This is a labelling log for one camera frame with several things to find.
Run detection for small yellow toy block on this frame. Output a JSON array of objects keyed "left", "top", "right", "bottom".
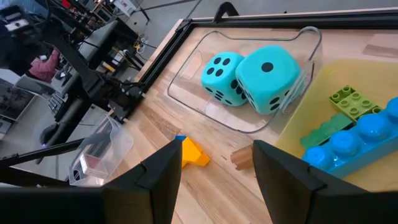
[{"left": 182, "top": 136, "right": 211, "bottom": 169}]

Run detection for brown toy block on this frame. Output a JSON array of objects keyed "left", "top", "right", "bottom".
[{"left": 230, "top": 144, "right": 254, "bottom": 171}]

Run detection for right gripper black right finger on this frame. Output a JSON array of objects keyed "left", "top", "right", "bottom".
[{"left": 252, "top": 139, "right": 398, "bottom": 224}]

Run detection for dark green toy block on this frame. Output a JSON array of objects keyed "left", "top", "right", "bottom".
[{"left": 300, "top": 112, "right": 354, "bottom": 149}]

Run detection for large teal foam dice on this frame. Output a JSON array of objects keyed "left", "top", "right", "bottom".
[{"left": 235, "top": 45, "right": 302, "bottom": 115}]

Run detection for big light blue toy block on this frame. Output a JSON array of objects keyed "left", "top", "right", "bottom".
[{"left": 301, "top": 96, "right": 398, "bottom": 180}]

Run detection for black table handle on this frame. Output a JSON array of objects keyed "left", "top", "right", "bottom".
[{"left": 213, "top": 1, "right": 239, "bottom": 23}]

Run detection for clear plastic container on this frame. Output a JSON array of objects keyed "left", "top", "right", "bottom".
[
  {"left": 167, "top": 26, "right": 323, "bottom": 134},
  {"left": 68, "top": 114, "right": 135, "bottom": 187}
]

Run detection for small teal foam dice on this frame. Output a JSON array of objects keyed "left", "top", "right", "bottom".
[{"left": 201, "top": 51, "right": 248, "bottom": 107}]

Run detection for yellow translucent plastic bin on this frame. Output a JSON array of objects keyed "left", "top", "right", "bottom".
[{"left": 275, "top": 58, "right": 398, "bottom": 192}]

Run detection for light green toy block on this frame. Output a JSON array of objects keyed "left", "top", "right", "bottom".
[{"left": 329, "top": 85, "right": 384, "bottom": 123}]

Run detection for black computer mouse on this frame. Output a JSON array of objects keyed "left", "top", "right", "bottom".
[{"left": 39, "top": 123, "right": 58, "bottom": 147}]

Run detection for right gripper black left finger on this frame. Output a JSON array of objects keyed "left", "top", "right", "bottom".
[{"left": 0, "top": 139, "right": 183, "bottom": 224}]

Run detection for person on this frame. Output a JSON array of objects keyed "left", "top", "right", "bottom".
[{"left": 29, "top": 49, "right": 60, "bottom": 83}]

